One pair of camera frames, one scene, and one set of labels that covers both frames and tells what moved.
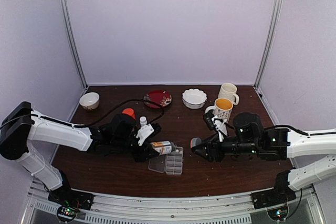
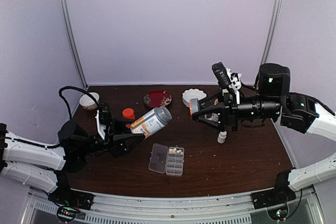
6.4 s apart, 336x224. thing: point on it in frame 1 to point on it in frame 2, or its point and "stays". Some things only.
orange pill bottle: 129,112 stays
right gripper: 211,146 to 229,108
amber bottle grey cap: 163,147 to 151,123
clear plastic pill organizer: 171,163 stays
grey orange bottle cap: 195,141 to 193,105
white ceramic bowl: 90,100 stays
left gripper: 143,156 to 118,145
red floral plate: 161,97 stays
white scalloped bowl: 193,98 stays
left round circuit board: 68,211 stays
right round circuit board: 278,214 stays
